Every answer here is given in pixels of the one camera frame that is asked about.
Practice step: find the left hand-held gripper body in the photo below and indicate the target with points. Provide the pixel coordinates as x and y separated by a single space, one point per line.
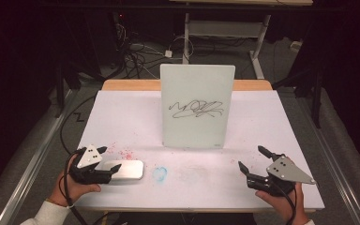
89 157

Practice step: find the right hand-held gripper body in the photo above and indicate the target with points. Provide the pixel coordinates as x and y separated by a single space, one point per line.
286 175

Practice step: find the white whiteboard eraser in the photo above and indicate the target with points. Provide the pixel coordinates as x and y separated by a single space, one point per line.
131 169

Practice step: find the person's right hand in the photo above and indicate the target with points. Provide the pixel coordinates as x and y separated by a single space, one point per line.
282 206

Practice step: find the person's left hand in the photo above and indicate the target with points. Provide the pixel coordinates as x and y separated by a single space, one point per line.
75 190

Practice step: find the white table cover sheet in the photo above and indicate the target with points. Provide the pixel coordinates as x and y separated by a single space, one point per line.
137 125

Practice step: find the black metal stand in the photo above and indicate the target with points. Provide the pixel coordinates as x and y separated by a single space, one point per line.
61 90
317 93

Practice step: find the person's dark pants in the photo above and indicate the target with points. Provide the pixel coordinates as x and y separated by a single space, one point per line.
184 219

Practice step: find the pale glass whiteboard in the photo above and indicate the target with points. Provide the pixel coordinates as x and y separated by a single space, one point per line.
197 93

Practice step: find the white power strip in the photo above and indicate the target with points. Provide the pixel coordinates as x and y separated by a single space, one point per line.
296 46

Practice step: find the white power adapter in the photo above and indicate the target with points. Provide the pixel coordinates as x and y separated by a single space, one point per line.
168 53

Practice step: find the metal floor rail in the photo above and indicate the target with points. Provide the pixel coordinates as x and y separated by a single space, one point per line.
34 156
334 168

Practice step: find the white metal desk frame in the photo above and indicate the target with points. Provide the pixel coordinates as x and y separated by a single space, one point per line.
225 28

